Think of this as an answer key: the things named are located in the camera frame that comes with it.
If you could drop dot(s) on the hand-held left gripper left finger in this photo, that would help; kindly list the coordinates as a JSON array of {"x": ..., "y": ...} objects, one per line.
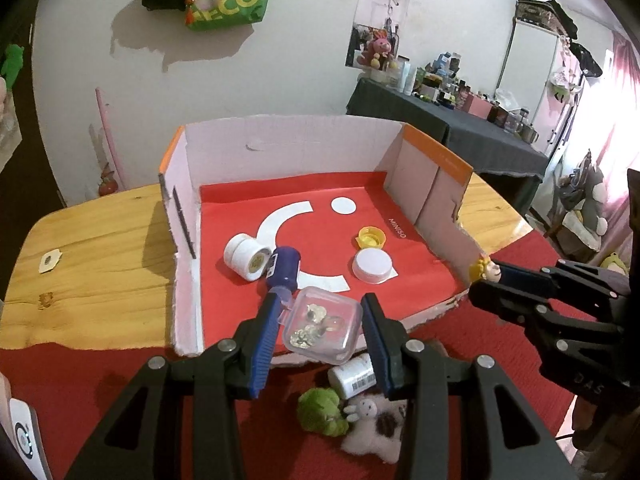
[{"x": 265, "y": 340}]

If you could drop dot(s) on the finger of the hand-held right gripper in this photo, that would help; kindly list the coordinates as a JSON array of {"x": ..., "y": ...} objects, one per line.
[
  {"x": 500, "y": 297},
  {"x": 520, "y": 275}
]

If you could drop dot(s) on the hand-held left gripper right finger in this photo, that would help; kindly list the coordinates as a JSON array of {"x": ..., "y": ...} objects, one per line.
[{"x": 377, "y": 345}]

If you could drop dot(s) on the small doll figure toy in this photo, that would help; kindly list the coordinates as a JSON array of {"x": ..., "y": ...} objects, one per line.
[{"x": 487, "y": 270}]

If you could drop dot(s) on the white bottle with barcode label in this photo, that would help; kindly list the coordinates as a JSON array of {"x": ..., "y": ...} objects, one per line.
[{"x": 350, "y": 375}]

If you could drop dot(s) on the clear plastic box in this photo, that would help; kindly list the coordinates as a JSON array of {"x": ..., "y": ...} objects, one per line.
[{"x": 320, "y": 325}]

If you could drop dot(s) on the white fluffy plush toy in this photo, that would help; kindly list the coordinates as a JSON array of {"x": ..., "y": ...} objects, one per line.
[{"x": 370, "y": 412}]

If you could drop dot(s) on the dark blue bottle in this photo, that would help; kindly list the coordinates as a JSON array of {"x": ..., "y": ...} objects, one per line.
[{"x": 285, "y": 267}]

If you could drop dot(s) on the white round lid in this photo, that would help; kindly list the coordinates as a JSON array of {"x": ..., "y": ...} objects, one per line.
[{"x": 372, "y": 265}]

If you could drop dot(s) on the green plush toy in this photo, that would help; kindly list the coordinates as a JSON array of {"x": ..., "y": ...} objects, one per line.
[{"x": 322, "y": 410}]

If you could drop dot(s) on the white cylindrical jar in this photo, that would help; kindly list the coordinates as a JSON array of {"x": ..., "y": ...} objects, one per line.
[{"x": 240, "y": 252}]

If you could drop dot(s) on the yellow bottle cap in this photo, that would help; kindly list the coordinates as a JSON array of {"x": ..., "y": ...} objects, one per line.
[{"x": 371, "y": 237}]

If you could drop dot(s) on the orange and white cardboard box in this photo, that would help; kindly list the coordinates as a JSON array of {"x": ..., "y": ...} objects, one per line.
[{"x": 310, "y": 160}]

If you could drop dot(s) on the person's right hand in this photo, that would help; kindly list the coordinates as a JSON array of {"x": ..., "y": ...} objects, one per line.
[{"x": 592, "y": 425}]

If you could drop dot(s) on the grey plush toy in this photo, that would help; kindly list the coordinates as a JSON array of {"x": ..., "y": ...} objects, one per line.
[{"x": 590, "y": 200}]

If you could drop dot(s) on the red knitted mat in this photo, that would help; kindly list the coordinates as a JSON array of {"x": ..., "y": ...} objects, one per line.
[{"x": 125, "y": 375}]

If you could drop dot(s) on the side table with dark cloth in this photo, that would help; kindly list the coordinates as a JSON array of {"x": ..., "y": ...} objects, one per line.
[{"x": 450, "y": 135}]

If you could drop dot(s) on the pink curtain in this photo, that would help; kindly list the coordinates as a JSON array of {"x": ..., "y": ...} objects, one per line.
[{"x": 615, "y": 110}]

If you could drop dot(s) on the cluster of bottles and boxes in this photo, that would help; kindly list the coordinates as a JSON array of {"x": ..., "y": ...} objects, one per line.
[{"x": 450, "y": 85}]

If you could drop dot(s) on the white cabinet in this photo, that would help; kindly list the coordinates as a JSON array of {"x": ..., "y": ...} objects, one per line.
[{"x": 532, "y": 70}]

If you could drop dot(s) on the small red ornament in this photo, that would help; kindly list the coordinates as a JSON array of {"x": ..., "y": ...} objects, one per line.
[{"x": 107, "y": 185}]

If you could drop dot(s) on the white sticker tag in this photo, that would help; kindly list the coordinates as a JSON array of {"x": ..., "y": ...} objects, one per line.
[{"x": 50, "y": 261}]

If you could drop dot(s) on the white oval device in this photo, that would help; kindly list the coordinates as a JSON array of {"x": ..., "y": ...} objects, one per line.
[{"x": 25, "y": 435}]

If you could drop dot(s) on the pink stick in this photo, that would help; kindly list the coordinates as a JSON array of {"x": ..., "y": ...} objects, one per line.
[{"x": 109, "y": 130}]

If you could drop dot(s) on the pink rabbit plush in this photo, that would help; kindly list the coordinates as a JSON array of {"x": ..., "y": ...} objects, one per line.
[{"x": 377, "y": 49}]

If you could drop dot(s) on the green plush on door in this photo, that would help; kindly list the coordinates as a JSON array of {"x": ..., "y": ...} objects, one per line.
[{"x": 12, "y": 62}]

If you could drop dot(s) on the wall mirror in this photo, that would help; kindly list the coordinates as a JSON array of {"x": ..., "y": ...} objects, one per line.
[{"x": 385, "y": 0}]

